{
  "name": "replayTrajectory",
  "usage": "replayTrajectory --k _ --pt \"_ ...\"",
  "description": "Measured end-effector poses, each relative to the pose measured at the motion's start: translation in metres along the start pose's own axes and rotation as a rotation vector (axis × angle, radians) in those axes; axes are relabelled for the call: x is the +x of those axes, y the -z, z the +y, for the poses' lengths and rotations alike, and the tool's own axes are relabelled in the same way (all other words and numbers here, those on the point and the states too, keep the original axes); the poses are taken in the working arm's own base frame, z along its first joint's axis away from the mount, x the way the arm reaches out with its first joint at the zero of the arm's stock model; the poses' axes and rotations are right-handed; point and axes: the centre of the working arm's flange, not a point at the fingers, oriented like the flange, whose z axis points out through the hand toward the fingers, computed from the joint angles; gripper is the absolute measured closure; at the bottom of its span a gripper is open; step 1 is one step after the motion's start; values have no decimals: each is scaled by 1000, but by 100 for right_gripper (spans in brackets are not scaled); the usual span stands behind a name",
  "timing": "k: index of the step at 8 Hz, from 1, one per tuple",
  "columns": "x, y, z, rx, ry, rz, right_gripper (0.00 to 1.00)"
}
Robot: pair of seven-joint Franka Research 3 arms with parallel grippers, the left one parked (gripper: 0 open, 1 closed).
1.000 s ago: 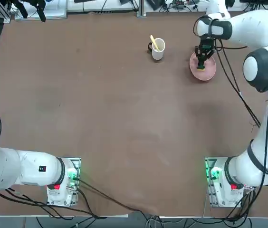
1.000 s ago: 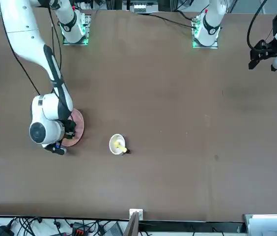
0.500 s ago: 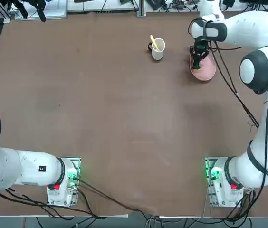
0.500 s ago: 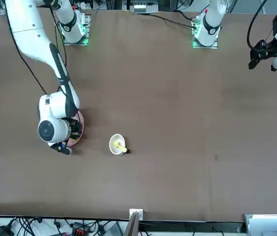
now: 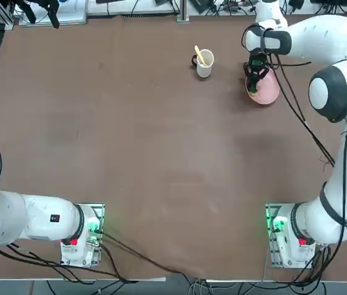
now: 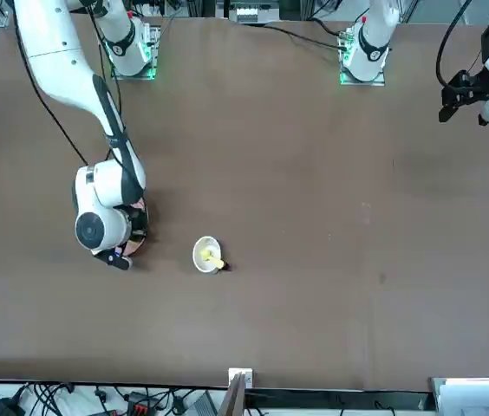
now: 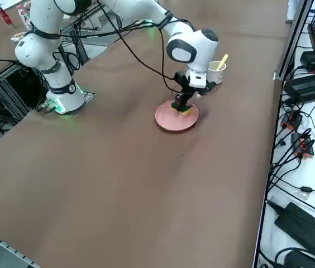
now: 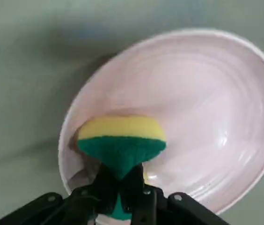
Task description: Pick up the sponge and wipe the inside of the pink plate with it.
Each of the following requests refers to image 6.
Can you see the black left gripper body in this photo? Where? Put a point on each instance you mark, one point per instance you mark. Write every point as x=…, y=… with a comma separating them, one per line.
x=472, y=86

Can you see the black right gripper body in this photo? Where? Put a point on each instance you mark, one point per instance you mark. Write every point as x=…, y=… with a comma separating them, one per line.
x=137, y=223

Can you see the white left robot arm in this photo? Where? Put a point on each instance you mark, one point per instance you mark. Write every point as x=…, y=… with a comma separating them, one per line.
x=372, y=43

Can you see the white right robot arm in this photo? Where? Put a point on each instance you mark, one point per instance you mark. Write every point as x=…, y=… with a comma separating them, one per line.
x=54, y=52

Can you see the pink plate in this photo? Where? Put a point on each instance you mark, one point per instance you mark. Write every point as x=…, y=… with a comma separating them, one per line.
x=134, y=248

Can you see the yellow spoon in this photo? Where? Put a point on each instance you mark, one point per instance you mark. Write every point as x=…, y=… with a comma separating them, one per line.
x=214, y=260

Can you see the power strip with red switches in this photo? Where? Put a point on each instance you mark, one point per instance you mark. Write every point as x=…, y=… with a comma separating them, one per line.
x=138, y=407

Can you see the black power adapter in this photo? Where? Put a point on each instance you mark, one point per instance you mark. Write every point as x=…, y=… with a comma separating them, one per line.
x=6, y=408

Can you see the metal framed white tray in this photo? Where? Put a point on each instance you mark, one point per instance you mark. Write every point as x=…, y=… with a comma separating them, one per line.
x=478, y=398

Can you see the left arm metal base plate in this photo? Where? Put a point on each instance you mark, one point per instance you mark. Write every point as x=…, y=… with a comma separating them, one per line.
x=363, y=82

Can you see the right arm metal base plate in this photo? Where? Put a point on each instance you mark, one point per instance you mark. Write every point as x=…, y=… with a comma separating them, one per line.
x=134, y=77

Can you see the upright post with bracket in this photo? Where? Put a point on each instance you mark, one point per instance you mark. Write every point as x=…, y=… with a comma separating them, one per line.
x=233, y=398

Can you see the aluminium corner bracket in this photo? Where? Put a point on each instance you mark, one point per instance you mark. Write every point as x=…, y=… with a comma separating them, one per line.
x=1, y=21

